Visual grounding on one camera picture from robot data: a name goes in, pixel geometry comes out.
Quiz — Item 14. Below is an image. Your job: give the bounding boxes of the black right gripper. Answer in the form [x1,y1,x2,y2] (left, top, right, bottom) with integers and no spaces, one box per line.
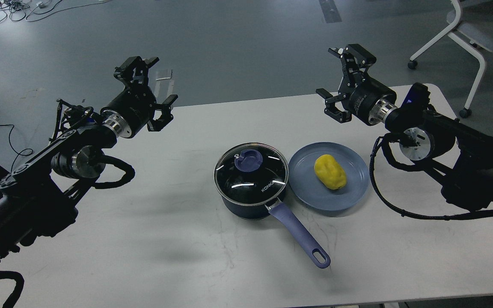
[316,44,397,125]

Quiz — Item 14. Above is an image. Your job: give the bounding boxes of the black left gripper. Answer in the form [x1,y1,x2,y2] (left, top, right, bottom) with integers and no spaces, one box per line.
[101,56,178,139]

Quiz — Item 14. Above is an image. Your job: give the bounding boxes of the glass pot lid purple knob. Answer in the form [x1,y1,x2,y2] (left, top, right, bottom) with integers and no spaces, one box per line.
[214,143,289,201]

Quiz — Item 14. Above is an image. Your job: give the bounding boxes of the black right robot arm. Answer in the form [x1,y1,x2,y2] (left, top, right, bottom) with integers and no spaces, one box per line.
[316,44,493,221]

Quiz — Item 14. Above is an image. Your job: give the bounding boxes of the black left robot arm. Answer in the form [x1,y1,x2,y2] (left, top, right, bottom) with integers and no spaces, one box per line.
[0,56,178,308]

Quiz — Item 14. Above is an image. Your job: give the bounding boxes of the yellow potato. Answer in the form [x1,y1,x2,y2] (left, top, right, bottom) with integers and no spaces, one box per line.
[313,154,347,190]

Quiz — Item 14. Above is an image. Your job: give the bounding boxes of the blue plate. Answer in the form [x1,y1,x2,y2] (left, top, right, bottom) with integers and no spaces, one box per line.
[289,142,369,215]

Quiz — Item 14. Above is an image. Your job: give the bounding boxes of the white office chair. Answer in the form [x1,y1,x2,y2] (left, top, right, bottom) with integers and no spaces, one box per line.
[407,0,493,118]

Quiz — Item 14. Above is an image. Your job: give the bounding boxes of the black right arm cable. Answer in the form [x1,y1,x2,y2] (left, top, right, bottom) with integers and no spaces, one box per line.
[369,133,493,221]

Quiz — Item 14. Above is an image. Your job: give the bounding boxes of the dark blue saucepan purple handle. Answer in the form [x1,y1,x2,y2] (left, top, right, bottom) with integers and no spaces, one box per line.
[214,143,331,270]

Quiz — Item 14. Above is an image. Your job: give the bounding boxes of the black floor cables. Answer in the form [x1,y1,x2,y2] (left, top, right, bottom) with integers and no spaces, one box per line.
[0,0,114,28]

